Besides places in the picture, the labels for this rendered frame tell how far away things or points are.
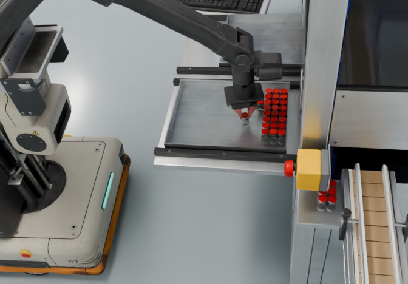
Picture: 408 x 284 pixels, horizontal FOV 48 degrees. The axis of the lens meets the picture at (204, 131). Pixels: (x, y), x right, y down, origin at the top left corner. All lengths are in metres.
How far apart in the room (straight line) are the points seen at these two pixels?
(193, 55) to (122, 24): 1.81
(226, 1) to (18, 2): 1.01
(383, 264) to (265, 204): 1.19
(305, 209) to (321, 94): 0.32
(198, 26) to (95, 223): 1.15
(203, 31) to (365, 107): 0.39
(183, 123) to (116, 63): 1.72
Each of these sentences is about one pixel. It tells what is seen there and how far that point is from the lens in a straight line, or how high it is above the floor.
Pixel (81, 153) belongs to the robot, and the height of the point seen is 0.28.
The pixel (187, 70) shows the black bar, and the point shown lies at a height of 0.90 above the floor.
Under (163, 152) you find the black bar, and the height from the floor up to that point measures 0.90.
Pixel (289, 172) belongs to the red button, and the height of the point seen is 1.01.
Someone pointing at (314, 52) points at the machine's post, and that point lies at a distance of 0.92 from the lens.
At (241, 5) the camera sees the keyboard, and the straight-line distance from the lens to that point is 1.91.
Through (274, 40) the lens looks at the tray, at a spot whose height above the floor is 0.88.
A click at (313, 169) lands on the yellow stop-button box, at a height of 1.03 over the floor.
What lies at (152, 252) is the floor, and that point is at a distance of 2.16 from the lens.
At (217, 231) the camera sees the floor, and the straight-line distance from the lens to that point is 2.16.
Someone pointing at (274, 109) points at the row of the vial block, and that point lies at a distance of 1.32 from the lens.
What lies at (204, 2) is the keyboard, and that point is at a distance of 1.93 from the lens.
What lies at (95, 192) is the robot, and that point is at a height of 0.28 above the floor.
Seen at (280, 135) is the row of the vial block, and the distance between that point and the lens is 1.26.
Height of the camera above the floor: 1.90
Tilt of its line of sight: 49 degrees down
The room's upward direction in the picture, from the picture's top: 10 degrees counter-clockwise
